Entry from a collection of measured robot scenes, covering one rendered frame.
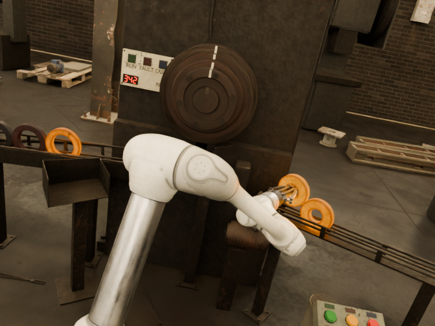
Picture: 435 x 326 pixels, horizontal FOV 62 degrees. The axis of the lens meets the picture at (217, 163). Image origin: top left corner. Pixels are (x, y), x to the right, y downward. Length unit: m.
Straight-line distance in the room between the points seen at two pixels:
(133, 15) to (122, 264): 1.27
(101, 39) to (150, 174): 3.69
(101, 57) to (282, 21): 3.07
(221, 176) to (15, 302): 1.50
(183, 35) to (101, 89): 2.89
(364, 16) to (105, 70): 3.69
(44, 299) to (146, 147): 1.34
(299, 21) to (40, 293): 1.88
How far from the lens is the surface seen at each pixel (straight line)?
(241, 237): 1.85
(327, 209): 1.70
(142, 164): 1.00
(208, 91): 1.65
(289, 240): 1.40
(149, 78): 1.94
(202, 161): 0.90
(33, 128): 2.13
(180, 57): 1.75
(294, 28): 1.87
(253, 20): 1.86
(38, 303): 2.16
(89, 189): 1.87
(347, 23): 5.91
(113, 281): 1.06
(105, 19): 4.56
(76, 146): 2.05
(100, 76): 4.66
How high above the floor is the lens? 1.50
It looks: 22 degrees down
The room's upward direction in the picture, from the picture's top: 11 degrees clockwise
